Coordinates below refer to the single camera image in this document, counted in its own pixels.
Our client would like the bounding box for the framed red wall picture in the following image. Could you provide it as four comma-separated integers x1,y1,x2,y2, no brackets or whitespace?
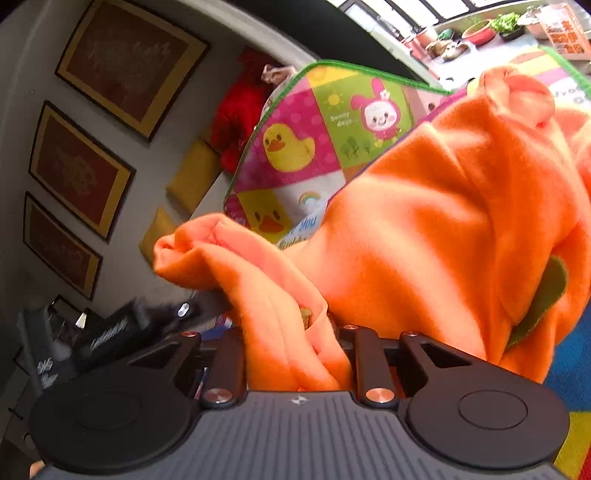
23,191,103,302
28,100,137,243
54,0,211,143

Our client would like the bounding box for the yellow cushion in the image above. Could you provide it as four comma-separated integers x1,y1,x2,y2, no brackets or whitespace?
139,205,178,266
165,138,221,215

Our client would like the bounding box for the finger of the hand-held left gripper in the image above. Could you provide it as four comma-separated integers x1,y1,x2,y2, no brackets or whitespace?
150,291,232,332

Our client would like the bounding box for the orange printed box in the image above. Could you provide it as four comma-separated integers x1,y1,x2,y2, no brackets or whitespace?
538,2,591,61

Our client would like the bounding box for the pair of shoes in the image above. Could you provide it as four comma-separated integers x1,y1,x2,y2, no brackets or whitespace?
425,39,471,63

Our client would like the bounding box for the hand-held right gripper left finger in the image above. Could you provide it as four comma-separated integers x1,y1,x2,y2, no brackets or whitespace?
124,328,249,410

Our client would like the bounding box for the pink doll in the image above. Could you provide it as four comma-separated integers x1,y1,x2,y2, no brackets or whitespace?
262,64,297,85

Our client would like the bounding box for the colourful printed play mat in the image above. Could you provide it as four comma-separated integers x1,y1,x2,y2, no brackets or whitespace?
223,44,591,480

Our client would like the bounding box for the pink flower pot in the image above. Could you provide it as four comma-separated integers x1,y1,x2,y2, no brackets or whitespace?
413,25,438,49

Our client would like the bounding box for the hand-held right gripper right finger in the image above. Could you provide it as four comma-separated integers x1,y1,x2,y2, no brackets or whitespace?
339,325,482,410

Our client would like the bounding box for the red padded jacket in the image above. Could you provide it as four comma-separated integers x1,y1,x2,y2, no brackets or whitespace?
210,46,284,174

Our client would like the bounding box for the terracotta pot with grass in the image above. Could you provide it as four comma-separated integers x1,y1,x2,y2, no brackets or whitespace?
461,17,497,47

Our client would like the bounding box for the orange pumpkin costume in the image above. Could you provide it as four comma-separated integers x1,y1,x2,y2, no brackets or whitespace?
152,65,591,393

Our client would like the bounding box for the leafy green potted plant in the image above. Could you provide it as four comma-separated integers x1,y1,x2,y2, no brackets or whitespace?
489,11,527,42

